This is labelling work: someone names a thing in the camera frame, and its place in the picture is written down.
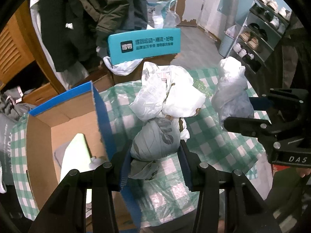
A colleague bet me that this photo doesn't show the white plastic bag under box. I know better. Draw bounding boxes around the white plastic bag under box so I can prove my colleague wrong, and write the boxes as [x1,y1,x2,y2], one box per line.
[103,56,143,76]

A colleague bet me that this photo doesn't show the wooden louvered cabinet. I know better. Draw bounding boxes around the wooden louvered cabinet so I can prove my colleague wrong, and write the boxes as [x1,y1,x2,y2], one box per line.
[1,1,65,105]

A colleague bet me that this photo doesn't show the green sparkly cloth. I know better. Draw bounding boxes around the green sparkly cloth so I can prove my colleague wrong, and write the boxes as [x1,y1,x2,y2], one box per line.
[193,79,213,97]

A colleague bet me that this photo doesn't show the metal shoe rack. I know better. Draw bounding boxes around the metal shoe rack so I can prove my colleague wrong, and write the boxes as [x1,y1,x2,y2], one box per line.
[227,0,292,74]

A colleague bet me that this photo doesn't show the blue white plastic bags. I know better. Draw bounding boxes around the blue white plastic bags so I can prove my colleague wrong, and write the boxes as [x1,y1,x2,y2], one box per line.
[146,0,181,30]

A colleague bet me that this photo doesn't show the light blue trash bin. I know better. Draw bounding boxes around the light blue trash bin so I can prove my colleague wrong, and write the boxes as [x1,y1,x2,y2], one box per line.
[218,25,236,57]

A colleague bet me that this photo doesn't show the white plastic bag bundle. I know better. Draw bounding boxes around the white plastic bag bundle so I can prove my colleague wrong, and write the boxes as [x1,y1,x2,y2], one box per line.
[129,62,207,180]

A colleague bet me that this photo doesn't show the grey clothes pile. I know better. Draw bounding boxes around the grey clothes pile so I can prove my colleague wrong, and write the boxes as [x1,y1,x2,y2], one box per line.
[1,86,36,121]

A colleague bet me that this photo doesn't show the teal shoe box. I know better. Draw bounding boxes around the teal shoe box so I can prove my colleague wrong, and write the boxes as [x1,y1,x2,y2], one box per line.
[108,28,181,65]

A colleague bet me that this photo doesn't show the blue cardboard storage box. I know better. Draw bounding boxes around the blue cardboard storage box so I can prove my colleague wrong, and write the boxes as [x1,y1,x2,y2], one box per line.
[25,82,141,232]

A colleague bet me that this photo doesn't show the grey green cloth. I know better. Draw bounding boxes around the grey green cloth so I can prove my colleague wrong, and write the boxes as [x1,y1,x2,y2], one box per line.
[54,132,108,211]

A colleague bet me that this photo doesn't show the green white checkered tablecloth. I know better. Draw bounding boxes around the green white checkered tablecloth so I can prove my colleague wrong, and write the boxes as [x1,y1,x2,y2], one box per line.
[10,81,264,227]

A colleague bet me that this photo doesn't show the grey printed tote bag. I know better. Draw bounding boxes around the grey printed tote bag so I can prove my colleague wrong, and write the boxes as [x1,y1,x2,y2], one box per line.
[0,113,15,194]

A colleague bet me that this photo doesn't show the hanging dark jackets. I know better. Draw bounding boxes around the hanging dark jackets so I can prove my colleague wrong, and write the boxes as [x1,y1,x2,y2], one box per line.
[38,0,148,72]

